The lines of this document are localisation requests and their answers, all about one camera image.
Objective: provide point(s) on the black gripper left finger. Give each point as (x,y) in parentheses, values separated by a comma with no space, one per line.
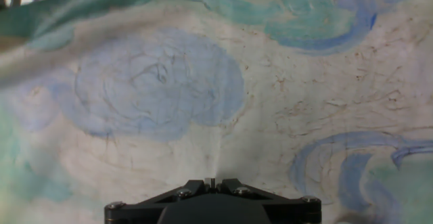
(135,212)

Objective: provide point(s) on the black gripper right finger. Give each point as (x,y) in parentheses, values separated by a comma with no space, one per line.
(294,212)

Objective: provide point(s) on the painted landscape tablecloth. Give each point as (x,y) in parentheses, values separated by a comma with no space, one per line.
(236,82)

